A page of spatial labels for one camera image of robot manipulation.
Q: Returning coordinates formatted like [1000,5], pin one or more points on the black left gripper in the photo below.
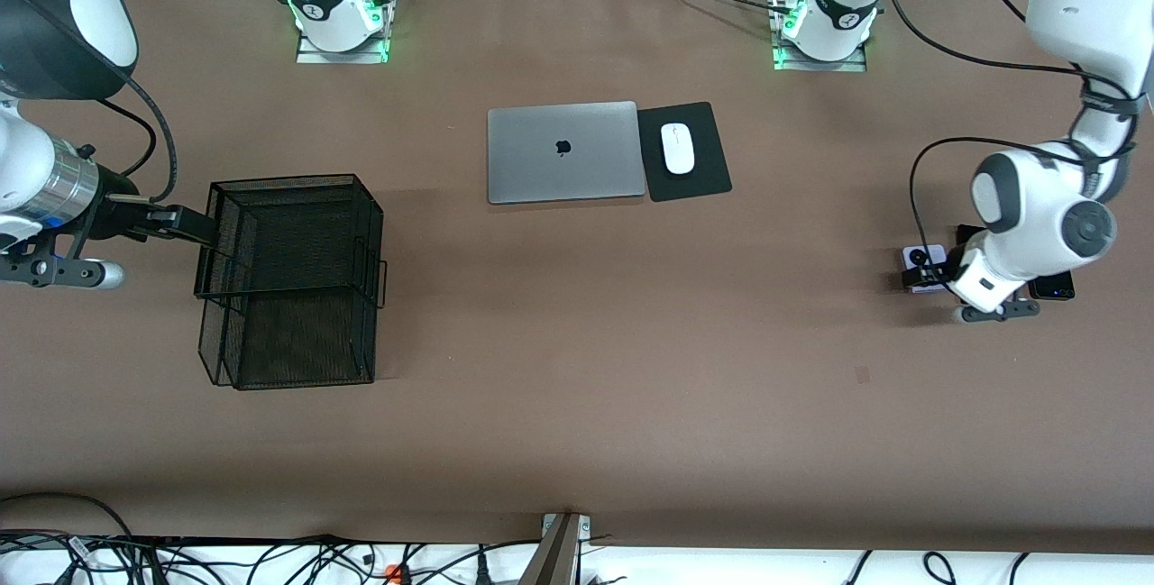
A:
[944,272]

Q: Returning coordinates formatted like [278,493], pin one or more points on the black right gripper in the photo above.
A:
[115,207]

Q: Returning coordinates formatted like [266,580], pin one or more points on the lilac flip phone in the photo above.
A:
[933,256]

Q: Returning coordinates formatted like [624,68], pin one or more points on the black slab smartphone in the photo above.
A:
[966,233]

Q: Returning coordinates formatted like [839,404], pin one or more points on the black flip phone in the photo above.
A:
[1055,287]

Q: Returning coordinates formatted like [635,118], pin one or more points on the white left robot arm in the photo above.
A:
[1037,197]

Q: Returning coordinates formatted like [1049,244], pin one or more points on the black mouse pad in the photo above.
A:
[703,179]

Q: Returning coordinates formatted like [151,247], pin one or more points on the white computer mouse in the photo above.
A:
[677,152]

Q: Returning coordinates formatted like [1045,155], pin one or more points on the silver closed laptop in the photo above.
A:
[541,170]

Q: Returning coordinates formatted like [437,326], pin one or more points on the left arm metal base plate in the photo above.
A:
[852,65]

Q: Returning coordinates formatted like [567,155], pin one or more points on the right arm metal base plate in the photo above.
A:
[361,57]

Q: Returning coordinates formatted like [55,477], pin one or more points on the grey aluminium table bracket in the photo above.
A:
[554,558]

